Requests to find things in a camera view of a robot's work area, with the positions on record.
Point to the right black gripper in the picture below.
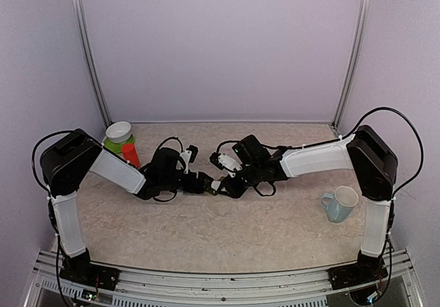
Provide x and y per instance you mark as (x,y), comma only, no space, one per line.
(234,191)

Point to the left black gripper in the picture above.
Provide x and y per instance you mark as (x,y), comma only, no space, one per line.
(199,189)

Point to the green weekly pill organizer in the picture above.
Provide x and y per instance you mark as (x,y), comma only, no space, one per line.
(206,187)

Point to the red pill bottle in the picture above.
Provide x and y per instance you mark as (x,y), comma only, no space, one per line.
(130,154)

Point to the white pill bottle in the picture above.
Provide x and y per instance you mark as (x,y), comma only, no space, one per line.
(216,185)

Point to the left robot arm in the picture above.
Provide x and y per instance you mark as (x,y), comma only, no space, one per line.
(78,156)

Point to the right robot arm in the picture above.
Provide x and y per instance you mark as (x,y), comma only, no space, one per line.
(363,152)

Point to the green plate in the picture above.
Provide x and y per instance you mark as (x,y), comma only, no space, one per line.
(117,147)

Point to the white bowl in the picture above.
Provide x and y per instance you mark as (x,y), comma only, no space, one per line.
(119,132)

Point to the light blue mug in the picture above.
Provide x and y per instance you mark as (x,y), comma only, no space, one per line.
(339,204)

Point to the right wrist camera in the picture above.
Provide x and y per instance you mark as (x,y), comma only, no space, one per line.
(226,163)

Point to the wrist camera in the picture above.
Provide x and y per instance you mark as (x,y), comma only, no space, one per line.
(187,157)
(226,163)

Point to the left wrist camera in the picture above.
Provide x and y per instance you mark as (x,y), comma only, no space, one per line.
(187,157)

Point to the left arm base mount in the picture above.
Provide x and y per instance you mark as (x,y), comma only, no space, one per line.
(79,269)

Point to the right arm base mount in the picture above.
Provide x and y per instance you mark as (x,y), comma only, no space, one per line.
(366,269)

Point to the front aluminium rail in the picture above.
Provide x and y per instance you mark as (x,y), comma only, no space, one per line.
(131,286)

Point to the left aluminium frame post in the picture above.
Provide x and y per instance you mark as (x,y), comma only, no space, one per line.
(81,22)

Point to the aluminium frame post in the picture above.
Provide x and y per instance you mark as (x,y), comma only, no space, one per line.
(81,22)
(352,64)

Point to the right aluminium frame post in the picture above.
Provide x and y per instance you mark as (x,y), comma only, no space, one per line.
(352,64)

